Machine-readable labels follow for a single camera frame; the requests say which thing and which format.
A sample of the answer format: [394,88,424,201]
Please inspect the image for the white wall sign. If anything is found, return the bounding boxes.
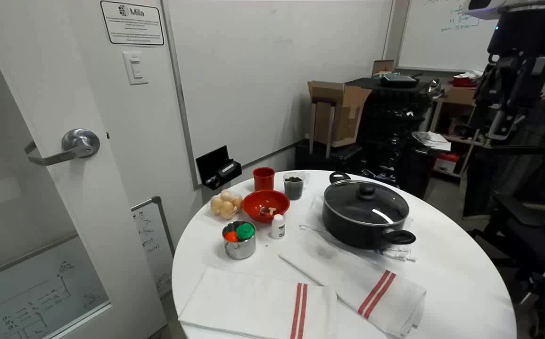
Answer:
[98,0,166,46]

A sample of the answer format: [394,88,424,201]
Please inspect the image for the small leaning whiteboard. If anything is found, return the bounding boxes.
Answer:
[128,195,177,297]

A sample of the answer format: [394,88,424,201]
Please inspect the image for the black cooking pot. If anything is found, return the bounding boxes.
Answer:
[320,171,418,251]

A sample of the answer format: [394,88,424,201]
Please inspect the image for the wooden shelf with clutter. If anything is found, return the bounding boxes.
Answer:
[430,73,494,182]

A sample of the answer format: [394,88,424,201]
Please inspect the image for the metal cup with toy vegetables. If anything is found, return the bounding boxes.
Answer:
[220,219,258,261]

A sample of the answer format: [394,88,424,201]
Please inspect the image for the glass pot lid black knob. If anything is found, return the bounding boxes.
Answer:
[322,178,411,227]

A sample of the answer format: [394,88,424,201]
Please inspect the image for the white towel red stripes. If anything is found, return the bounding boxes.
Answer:
[279,235,428,339]
[177,265,337,339]

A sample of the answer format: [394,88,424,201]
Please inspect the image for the white door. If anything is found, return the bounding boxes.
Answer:
[0,0,169,339]

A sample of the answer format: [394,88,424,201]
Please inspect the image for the red cup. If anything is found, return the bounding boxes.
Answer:
[250,165,277,193]

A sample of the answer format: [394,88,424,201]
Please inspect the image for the wall whiteboard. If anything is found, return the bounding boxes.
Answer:
[396,0,501,74]

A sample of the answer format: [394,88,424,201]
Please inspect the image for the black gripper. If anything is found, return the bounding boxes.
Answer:
[475,54,545,140]

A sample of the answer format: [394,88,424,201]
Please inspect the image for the silver door lever handle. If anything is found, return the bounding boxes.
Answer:
[22,125,101,167]

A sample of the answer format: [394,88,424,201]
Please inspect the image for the black equipment cart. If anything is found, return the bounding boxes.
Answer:
[345,71,441,197]

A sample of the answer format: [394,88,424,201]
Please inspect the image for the brown cardboard box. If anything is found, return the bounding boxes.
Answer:
[305,78,373,150]

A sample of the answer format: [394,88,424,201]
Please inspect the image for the white light switch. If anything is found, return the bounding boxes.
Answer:
[120,50,151,86]

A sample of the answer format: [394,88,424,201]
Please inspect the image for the open black case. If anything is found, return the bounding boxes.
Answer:
[194,144,243,191]

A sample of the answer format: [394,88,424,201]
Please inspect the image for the red bowl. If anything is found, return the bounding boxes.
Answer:
[241,187,292,225]

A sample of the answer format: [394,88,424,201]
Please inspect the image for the yellowish toy food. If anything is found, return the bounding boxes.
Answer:
[209,191,243,221]

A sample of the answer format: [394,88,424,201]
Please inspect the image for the small white bottle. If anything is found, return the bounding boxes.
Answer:
[267,212,286,240]

